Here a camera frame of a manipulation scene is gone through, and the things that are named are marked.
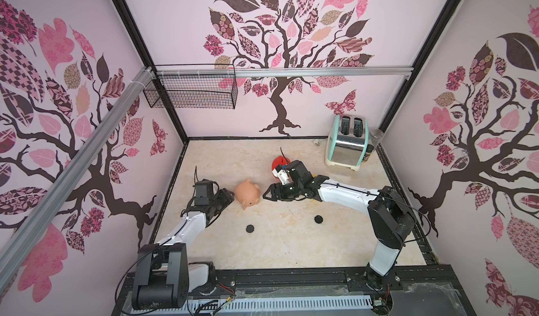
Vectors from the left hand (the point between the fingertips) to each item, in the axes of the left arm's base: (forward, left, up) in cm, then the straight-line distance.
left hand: (232, 199), depth 90 cm
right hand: (-2, -16, +6) cm, 17 cm away
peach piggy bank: (+2, -7, +2) cm, 7 cm away
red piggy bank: (+18, -21, +4) cm, 29 cm away
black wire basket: (+43, +18, +29) cm, 55 cm away
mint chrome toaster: (+22, -53, +12) cm, 58 cm away
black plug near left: (-11, -8, -6) cm, 15 cm away
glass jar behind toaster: (+31, -70, +8) cm, 77 cm away
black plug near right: (-7, -38, -6) cm, 39 cm away
